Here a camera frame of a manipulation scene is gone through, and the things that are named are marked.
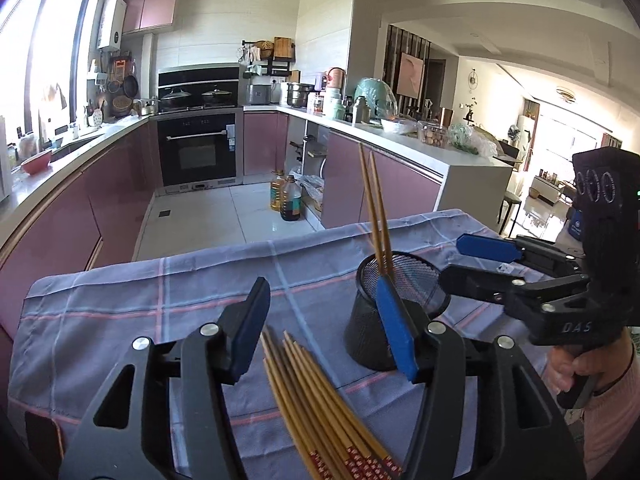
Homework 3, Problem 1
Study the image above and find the mint green appliance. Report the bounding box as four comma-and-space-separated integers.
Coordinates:
355, 78, 398, 119

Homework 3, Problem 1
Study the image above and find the black range hood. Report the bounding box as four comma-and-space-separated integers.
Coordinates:
157, 64, 241, 99

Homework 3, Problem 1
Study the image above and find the white water heater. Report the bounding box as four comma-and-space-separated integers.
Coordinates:
98, 0, 127, 51

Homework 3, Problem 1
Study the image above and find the pink bowl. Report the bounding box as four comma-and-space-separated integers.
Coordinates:
21, 150, 52, 176

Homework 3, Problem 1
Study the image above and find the person's right hand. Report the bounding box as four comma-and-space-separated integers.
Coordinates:
544, 328, 634, 393

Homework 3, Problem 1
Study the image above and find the left black wok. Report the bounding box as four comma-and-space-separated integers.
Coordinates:
160, 88, 191, 110

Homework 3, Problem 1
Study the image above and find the right black wok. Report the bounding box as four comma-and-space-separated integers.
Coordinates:
202, 88, 236, 106

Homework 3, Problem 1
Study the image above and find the dark oil bottle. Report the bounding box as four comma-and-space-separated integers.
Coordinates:
280, 176, 302, 221

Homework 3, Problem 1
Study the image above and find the steel stock pot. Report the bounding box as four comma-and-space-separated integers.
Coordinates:
280, 82, 314, 108

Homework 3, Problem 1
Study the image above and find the black wok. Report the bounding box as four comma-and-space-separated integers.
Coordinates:
202, 88, 236, 106
160, 88, 191, 110

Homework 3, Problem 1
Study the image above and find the black camera box right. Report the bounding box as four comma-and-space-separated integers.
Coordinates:
573, 148, 639, 326

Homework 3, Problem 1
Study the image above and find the black built-in oven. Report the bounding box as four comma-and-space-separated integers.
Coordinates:
157, 114, 236, 188

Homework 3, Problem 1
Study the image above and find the black mesh pen holder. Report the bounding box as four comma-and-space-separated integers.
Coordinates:
344, 252, 450, 372

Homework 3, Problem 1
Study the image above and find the yellow oil bottle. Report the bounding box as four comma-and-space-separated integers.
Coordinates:
269, 170, 286, 211

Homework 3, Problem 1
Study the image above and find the black wall rack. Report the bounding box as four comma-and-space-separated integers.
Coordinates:
239, 37, 296, 79

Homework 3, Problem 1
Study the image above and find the pink upper cabinet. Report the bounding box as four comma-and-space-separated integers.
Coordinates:
122, 0, 178, 34

